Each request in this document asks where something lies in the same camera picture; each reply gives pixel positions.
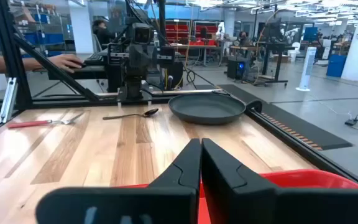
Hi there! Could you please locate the white tower fan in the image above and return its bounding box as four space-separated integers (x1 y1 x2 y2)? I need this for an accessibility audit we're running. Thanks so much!
295 46 318 92

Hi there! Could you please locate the person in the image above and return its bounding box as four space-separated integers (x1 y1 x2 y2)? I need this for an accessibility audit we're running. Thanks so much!
237 30 252 47
91 19 115 47

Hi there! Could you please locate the black diagonal frame brace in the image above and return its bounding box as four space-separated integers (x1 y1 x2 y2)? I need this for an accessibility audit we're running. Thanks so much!
12 33 101 102

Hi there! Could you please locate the black keyboard shelf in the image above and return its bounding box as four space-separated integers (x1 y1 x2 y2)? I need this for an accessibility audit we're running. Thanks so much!
47 64 109 80

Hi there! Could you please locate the black computer tower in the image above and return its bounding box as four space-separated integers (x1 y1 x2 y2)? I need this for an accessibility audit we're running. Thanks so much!
227 55 251 80

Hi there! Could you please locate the dark grey round plate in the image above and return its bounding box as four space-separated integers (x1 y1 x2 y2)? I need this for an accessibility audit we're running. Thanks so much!
168 92 247 126

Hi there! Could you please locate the blue screen monitor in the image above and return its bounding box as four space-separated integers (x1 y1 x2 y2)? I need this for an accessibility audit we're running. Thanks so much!
303 26 319 43

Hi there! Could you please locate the black standing desk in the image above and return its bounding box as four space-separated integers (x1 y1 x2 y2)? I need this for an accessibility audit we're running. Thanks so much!
252 40 289 87

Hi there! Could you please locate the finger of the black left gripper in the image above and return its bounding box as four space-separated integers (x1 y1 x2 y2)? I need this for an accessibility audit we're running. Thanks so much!
139 43 152 78
129 43 141 78

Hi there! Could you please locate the red-handled metal fork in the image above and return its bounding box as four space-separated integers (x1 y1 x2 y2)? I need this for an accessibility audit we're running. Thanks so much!
7 111 85 129

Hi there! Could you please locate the rack with blue bins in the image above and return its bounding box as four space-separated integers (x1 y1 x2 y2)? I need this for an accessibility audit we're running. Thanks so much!
11 2 74 58

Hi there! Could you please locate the black floor mat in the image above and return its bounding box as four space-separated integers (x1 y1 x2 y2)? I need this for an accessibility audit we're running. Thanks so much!
194 83 354 151

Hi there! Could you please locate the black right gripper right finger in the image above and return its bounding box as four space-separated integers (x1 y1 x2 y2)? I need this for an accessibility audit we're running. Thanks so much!
201 138 358 224

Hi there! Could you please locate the blue bin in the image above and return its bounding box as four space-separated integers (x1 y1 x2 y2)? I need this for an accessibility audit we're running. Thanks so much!
326 54 348 78

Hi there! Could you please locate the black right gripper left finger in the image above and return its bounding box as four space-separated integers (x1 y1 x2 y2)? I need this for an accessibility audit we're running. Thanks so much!
35 138 202 224

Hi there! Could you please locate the wooden work table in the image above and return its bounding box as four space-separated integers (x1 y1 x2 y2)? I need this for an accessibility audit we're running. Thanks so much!
170 43 219 68

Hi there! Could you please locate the dark metal spoon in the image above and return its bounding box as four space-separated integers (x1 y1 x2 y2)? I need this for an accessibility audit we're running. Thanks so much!
102 108 160 121

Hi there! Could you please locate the silver aluminium bracket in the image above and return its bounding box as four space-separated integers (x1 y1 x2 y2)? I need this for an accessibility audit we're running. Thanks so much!
0 77 19 124

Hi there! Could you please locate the person's hand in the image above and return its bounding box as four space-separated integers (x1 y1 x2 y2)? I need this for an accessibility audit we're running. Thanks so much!
47 54 84 74

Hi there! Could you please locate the black keyboard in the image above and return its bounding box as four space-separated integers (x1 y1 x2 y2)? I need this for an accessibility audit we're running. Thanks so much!
84 52 107 66

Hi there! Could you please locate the black upright frame post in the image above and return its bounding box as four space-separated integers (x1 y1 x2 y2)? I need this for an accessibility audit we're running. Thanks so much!
0 0 34 110

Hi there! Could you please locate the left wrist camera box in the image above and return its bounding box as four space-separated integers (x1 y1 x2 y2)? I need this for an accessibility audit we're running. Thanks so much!
131 23 154 44

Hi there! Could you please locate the red shelving unit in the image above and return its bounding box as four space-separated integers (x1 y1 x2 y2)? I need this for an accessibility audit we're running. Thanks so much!
165 20 219 55

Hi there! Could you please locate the black round corner cap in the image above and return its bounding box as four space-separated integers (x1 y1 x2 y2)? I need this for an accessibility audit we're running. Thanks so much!
245 99 264 114

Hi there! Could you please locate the red plastic tray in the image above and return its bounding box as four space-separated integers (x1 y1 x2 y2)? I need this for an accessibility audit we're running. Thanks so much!
116 169 358 224

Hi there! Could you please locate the white chair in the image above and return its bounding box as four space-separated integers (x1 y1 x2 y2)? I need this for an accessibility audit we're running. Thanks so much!
288 41 301 62

